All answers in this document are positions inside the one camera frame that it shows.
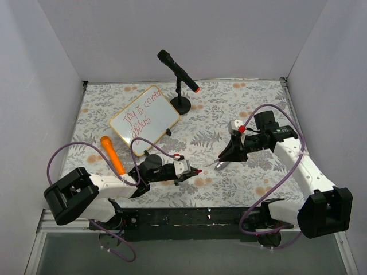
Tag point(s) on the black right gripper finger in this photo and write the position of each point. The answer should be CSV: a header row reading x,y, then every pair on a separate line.
x,y
234,141
233,154

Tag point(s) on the wire whiteboard easel stand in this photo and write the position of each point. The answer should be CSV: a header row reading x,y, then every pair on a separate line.
x,y
168,133

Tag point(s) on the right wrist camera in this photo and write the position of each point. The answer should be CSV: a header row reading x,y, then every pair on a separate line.
x,y
236,129

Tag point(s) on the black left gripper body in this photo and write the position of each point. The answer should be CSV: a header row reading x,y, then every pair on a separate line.
x,y
172,173

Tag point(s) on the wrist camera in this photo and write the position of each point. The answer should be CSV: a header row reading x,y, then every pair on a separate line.
x,y
236,129
181,165

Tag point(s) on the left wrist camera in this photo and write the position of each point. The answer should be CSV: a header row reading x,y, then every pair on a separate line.
x,y
181,165

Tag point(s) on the yellow framed whiteboard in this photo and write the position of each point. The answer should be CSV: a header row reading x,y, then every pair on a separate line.
x,y
149,116

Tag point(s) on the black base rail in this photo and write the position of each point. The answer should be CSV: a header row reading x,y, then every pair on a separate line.
x,y
154,224

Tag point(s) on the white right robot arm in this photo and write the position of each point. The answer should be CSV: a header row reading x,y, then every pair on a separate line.
x,y
326,209

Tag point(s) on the floral patterned table mat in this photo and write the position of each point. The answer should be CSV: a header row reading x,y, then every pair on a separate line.
x,y
200,135

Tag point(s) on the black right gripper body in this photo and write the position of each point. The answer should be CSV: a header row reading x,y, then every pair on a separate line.
x,y
239,148

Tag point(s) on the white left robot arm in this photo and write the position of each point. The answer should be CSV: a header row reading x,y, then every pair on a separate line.
x,y
80,194

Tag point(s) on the black round microphone stand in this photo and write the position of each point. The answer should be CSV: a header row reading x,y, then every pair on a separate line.
x,y
180,103

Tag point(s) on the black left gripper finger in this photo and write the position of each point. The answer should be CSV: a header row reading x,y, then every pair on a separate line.
x,y
184,177
192,169

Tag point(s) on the silver microphone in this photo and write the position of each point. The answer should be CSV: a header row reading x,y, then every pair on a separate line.
x,y
221,165

